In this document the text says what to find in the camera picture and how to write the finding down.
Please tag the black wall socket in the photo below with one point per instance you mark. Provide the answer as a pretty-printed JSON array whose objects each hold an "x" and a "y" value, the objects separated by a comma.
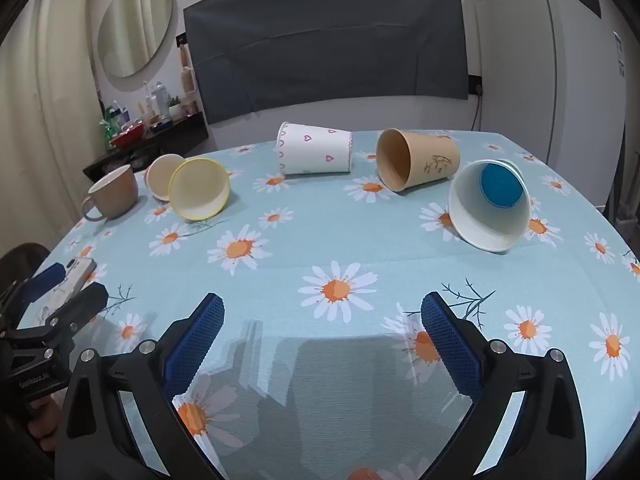
[{"x": 475, "y": 85}]

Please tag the dark side shelf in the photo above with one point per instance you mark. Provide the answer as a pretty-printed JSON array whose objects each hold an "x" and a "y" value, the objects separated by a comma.
[{"x": 165, "y": 137}]

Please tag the small potted plant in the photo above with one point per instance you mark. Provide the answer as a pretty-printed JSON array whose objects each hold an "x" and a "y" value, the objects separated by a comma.
[{"x": 174, "y": 108}]

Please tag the pink cup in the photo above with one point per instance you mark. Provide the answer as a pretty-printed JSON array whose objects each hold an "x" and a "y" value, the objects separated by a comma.
[{"x": 161, "y": 172}]

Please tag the dark grey cloth cover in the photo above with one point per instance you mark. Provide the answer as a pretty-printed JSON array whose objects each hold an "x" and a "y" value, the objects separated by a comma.
[{"x": 325, "y": 40}]

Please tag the white smartphone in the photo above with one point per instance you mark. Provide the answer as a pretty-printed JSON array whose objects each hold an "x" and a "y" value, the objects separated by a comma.
[{"x": 80, "y": 270}]

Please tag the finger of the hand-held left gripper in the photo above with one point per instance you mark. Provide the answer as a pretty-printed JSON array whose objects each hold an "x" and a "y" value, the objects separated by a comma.
[
  {"x": 82, "y": 305},
  {"x": 47, "y": 277}
]

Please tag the brown paper cup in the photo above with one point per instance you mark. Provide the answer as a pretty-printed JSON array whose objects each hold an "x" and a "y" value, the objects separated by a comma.
[{"x": 417, "y": 160}]

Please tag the person's left hand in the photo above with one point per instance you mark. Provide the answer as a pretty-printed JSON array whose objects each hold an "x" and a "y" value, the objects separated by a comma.
[{"x": 44, "y": 422}]

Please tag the white heart print paper cup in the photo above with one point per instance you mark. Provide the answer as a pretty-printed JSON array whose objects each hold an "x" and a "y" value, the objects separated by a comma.
[{"x": 315, "y": 148}]

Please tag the green bottle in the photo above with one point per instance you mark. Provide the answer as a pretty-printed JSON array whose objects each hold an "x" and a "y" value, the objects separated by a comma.
[{"x": 106, "y": 132}]

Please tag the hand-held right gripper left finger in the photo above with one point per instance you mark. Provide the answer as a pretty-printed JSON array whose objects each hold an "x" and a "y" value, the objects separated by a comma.
[{"x": 196, "y": 344}]

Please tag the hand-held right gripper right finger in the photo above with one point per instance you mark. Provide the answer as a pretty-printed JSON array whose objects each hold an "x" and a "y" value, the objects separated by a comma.
[{"x": 450, "y": 344}]

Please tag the white refrigerator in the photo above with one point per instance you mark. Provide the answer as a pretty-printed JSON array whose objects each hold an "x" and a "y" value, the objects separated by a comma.
[{"x": 540, "y": 85}]

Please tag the brown ceramic mug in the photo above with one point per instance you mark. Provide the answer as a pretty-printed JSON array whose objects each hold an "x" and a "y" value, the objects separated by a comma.
[{"x": 114, "y": 192}]

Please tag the red bowl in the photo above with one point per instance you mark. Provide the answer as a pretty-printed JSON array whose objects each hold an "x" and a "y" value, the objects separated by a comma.
[{"x": 127, "y": 136}]

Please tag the white paper cup blue base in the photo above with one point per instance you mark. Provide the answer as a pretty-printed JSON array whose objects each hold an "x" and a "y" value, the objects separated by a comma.
[{"x": 492, "y": 210}]

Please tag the blue daisy print tablecloth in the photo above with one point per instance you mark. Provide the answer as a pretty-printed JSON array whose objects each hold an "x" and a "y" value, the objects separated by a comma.
[{"x": 325, "y": 240}]

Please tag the oval wall mirror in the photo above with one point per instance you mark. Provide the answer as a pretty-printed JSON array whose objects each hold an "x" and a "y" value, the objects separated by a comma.
[{"x": 134, "y": 26}]

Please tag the dark chair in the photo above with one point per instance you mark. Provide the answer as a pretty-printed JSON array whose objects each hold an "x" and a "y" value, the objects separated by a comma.
[{"x": 20, "y": 260}]

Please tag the white thermos bottle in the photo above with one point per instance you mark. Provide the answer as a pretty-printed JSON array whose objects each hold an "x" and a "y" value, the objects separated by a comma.
[{"x": 158, "y": 100}]

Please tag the yellow cup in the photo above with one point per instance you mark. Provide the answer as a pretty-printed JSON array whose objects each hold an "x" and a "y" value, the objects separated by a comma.
[{"x": 199, "y": 189}]

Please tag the beige curtain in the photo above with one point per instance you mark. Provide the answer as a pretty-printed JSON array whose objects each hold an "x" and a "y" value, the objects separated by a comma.
[{"x": 45, "y": 110}]

